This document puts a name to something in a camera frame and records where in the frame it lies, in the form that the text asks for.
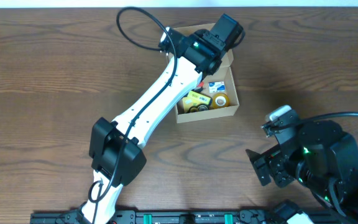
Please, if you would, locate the blue white staples box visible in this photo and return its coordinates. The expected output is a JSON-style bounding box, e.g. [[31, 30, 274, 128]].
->
[[208, 81, 226, 93]]

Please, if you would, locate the yellow highlighter marker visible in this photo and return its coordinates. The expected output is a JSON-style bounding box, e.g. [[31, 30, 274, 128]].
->
[[187, 91, 212, 105]]

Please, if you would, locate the cardboard box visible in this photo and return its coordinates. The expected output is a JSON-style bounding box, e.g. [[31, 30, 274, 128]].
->
[[166, 22, 240, 124]]

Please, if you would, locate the correction tape dispenser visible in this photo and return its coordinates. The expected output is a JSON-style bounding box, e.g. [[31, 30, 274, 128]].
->
[[188, 105, 209, 113]]

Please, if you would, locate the yellow adhesive tape roll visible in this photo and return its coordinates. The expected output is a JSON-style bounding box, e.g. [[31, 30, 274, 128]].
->
[[211, 93, 230, 109]]

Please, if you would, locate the cream sticky note pad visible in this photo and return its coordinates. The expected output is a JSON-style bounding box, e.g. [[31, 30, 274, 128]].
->
[[182, 97, 198, 113]]

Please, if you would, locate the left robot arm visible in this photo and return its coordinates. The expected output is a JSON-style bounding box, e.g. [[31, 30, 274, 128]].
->
[[80, 27, 231, 223]]

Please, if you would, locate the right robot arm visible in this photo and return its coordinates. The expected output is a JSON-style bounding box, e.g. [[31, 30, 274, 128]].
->
[[246, 105, 358, 223]]

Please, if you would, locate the green clamp right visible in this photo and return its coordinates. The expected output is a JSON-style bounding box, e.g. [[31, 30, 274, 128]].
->
[[224, 214, 233, 224]]

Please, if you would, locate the green clamp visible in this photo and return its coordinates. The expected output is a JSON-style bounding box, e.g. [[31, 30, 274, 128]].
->
[[224, 214, 233, 224], [143, 214, 152, 224]]

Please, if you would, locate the green clamp left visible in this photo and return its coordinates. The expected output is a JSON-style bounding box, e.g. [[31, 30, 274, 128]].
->
[[143, 214, 152, 224]]

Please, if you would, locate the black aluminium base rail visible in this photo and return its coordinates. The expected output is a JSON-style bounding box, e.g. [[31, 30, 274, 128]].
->
[[29, 209, 323, 224]]

